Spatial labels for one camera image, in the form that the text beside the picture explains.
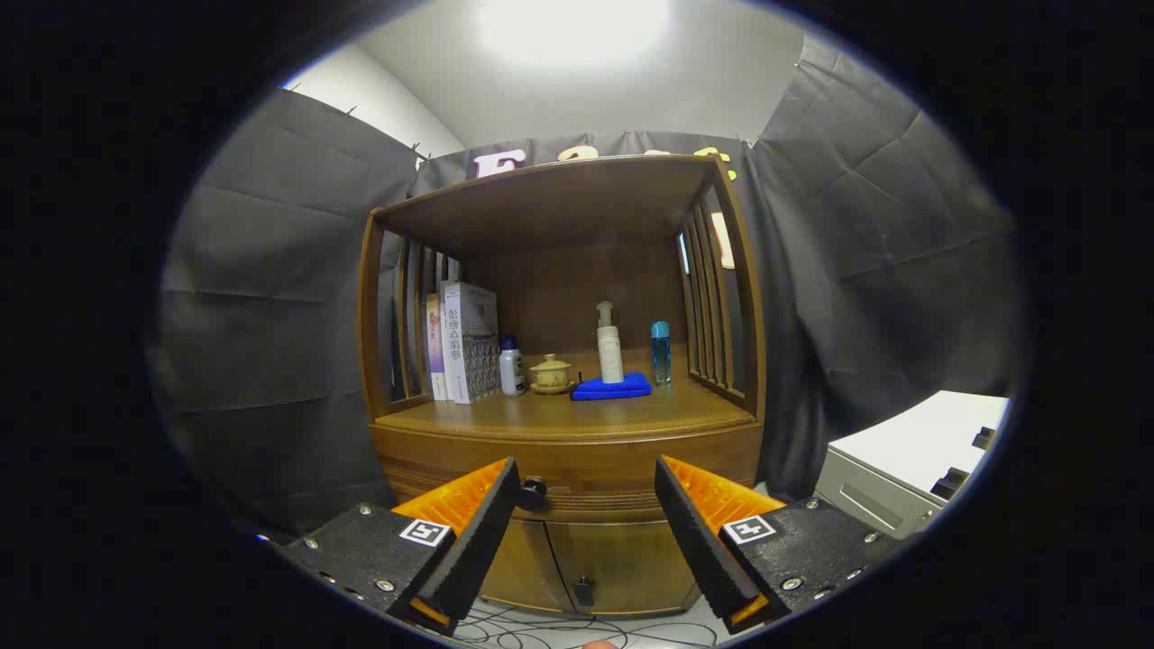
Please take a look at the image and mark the wooden countertop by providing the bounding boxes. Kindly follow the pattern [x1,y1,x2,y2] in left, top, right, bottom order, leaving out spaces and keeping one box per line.
[374,350,756,440]

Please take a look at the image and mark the white pump bottle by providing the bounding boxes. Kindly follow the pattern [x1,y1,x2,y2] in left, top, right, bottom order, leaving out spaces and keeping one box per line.
[595,301,625,385]

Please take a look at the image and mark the wooden cabinet door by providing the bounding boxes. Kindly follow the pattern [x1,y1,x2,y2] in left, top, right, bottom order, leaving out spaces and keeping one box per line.
[478,518,573,614]
[545,521,704,617]

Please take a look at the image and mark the yellow lidded teacup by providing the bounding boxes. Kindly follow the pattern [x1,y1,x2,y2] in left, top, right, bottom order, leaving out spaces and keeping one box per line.
[529,354,576,396]

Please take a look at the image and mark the wooden cabinet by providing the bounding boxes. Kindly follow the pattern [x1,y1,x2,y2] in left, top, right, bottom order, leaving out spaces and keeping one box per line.
[356,153,769,618]

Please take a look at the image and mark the wooden drawer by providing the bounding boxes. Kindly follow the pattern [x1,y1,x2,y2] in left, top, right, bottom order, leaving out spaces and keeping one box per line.
[371,422,763,524]

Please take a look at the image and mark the black floor cables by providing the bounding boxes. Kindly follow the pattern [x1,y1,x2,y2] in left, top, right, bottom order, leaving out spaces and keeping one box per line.
[455,599,722,649]

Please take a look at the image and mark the white grey appliance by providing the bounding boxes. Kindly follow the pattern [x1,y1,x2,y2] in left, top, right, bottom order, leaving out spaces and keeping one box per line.
[814,389,1011,540]

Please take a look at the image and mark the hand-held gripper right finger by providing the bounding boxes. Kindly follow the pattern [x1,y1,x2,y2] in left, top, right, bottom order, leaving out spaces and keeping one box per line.
[654,454,907,634]

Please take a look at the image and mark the white bottle blue cap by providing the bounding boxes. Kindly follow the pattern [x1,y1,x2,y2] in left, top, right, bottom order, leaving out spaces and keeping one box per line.
[499,334,527,398]

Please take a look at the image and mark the thick white book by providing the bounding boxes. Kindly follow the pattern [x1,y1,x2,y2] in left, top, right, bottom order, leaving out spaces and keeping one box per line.
[442,281,501,405]

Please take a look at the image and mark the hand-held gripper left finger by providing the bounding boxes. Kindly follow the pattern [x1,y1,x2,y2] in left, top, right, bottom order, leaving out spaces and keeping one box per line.
[261,456,524,637]

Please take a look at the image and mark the blue folded cloth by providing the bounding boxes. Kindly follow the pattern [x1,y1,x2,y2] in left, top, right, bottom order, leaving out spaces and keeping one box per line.
[572,372,654,401]

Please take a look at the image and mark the thin purple book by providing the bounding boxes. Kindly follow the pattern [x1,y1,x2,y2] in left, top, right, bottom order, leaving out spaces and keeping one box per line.
[426,293,449,401]

